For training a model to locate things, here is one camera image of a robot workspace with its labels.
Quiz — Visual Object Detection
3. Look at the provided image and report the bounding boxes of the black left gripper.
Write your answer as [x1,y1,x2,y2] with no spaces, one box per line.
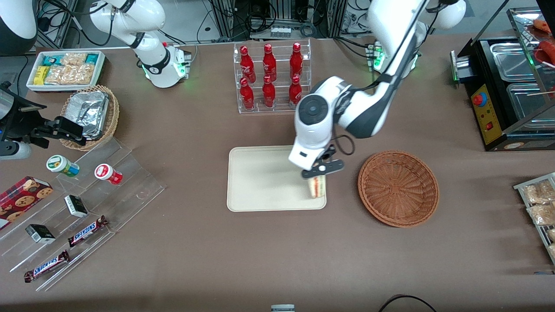
[302,145,345,180]

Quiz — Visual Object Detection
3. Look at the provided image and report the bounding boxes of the triangular sandwich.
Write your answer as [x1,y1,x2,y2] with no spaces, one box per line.
[307,175,326,199]

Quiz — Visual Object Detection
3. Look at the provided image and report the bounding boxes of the light wicker basket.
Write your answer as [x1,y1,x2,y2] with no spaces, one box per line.
[60,85,120,151]

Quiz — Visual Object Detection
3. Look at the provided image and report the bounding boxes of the cream rectangular serving tray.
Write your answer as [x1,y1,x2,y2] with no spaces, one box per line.
[227,145,327,212]

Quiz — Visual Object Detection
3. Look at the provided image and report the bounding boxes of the brown round wicker basket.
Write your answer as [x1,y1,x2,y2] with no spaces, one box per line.
[358,150,440,228]

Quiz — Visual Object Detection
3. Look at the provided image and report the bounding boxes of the tray of packaged snacks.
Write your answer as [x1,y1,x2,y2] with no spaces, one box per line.
[513,172,555,265]

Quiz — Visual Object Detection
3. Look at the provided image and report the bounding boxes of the aluminium foil containers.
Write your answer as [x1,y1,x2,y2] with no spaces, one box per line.
[65,91,110,140]

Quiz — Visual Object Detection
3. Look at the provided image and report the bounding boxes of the green lidded cup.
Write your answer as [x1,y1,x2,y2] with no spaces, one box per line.
[46,155,80,177]

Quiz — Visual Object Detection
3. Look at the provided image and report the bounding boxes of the white rectangular snack bin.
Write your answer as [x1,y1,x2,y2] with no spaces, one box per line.
[26,50,106,92]

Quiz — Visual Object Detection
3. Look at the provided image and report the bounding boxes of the large clear bag of crackers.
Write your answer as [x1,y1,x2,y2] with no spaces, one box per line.
[46,64,97,85]

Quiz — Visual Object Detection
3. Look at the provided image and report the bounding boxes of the red lidded cup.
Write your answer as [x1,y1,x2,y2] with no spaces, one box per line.
[95,163,123,185]

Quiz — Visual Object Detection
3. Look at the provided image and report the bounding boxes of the small clear bag of crackers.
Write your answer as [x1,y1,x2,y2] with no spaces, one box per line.
[61,53,88,66]

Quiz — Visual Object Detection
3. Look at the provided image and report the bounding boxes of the clear acrylic bottle rack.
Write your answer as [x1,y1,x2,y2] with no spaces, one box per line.
[233,39,312,114]

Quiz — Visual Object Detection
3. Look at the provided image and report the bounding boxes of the small black box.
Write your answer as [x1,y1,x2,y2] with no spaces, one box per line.
[64,195,88,218]
[25,224,56,244]

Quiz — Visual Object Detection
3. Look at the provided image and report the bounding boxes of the red soda bottle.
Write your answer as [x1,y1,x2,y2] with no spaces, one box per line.
[262,76,276,109]
[262,44,277,82]
[290,42,304,81]
[289,75,303,107]
[240,46,256,83]
[240,78,255,111]

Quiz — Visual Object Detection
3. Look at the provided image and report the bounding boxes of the red chocolate chip cookie box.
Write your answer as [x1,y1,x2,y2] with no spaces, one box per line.
[0,176,53,230]

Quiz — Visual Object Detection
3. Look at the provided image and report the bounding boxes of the clear acrylic stepped display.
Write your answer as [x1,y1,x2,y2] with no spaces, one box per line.
[0,138,166,292]

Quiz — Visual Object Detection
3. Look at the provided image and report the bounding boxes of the Snickers chocolate bar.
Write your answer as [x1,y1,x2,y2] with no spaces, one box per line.
[24,250,71,283]
[67,215,109,247]

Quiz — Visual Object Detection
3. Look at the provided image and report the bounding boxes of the black hot food display case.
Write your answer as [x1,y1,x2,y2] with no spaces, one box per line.
[450,6,555,152]

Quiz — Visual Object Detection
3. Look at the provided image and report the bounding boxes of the clear bag of pastry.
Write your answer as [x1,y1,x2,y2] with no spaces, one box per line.
[520,180,555,204]
[527,203,555,226]

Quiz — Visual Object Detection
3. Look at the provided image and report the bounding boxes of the black cable loop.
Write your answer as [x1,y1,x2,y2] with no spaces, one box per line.
[378,294,438,312]

